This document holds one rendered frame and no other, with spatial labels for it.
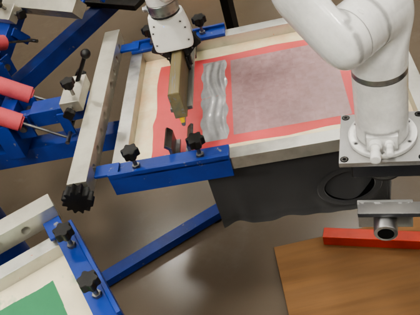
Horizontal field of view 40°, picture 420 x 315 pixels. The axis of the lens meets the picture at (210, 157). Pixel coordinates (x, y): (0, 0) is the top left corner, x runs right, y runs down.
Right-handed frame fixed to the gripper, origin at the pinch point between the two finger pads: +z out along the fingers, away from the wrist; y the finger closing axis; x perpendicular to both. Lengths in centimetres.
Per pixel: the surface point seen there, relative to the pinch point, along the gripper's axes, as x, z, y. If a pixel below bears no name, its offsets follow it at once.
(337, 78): -1.2, 14.2, 39.3
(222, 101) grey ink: -2.3, 13.6, 8.0
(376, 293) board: -8, 108, 44
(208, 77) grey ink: 10.5, 13.4, 4.0
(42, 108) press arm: -0.9, 5.0, -41.7
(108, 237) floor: 40, 109, -67
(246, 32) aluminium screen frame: 25.8, 10.7, 16.6
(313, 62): 8.0, 14.0, 34.2
